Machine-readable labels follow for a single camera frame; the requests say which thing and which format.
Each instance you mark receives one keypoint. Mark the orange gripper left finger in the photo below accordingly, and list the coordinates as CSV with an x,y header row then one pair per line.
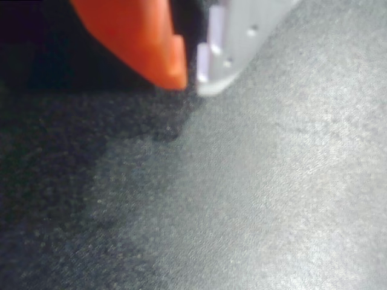
x,y
136,36

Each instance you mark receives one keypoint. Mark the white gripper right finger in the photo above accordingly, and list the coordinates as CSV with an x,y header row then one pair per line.
x,y
239,39

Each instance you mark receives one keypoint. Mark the black table mat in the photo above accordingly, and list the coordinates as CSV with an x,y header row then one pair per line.
x,y
242,187

